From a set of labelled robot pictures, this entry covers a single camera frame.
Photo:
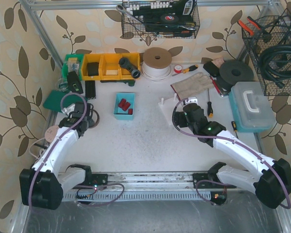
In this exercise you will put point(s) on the black orange screwdriver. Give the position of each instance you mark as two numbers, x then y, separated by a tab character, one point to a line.
209	104

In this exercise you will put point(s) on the blue clear toolbox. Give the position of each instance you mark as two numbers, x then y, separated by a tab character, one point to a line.
251	110

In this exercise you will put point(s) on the orange handled pliers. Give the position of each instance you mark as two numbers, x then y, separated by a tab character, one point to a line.
251	22

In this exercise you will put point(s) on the small yellow black screwdriver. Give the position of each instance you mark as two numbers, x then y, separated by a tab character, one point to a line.
234	126

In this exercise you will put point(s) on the yellow storage bin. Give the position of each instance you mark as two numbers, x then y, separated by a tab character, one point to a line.
109	68

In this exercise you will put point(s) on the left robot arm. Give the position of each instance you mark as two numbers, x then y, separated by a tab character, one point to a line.
43	185

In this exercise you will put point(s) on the small hammer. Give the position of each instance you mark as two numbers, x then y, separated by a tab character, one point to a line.
41	146

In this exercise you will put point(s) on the red white tape roll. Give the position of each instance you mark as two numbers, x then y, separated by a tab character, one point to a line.
177	68

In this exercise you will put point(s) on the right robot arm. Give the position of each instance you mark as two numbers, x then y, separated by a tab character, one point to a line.
267	178

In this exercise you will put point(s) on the black green meter device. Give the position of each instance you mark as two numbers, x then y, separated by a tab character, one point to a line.
74	83

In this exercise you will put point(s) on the red spring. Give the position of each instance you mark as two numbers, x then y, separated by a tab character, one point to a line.
124	104

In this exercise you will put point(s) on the wire basket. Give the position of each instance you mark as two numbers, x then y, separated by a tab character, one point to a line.
270	51
150	20

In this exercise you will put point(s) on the green storage bin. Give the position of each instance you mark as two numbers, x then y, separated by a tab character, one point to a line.
72	62

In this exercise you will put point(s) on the white cable spool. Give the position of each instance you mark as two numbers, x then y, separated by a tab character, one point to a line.
157	64

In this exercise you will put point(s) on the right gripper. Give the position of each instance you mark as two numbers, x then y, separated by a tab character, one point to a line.
190	108

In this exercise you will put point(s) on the right wire basket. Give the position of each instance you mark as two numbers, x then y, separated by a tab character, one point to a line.
270	51

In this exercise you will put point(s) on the white peg base plate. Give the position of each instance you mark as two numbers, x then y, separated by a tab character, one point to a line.
167	106

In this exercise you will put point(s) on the blue plastic tray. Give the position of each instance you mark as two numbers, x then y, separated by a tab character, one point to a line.
118	113

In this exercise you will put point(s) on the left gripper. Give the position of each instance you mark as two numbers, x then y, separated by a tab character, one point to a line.
80	108

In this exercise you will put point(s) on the black rectangular block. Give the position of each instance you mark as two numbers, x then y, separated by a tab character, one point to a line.
90	89

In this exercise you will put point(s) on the black tape roll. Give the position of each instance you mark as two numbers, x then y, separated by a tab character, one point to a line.
169	19

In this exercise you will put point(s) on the brown tape roll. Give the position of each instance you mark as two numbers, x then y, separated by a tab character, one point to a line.
95	121

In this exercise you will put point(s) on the silver wrench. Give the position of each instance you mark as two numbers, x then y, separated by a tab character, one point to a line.
122	10

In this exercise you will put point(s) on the beige work glove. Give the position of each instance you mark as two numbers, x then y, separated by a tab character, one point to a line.
192	86

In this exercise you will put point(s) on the black box in bin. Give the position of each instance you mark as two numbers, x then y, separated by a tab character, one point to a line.
93	69

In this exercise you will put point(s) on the dark grey pipe fitting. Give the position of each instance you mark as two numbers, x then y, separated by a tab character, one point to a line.
131	68

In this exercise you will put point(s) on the black disc spool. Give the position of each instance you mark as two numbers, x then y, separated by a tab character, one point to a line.
233	71

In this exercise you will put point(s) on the top wire basket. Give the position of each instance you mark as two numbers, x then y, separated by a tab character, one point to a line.
150	20

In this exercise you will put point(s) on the green cutting mat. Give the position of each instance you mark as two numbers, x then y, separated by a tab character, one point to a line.
57	100

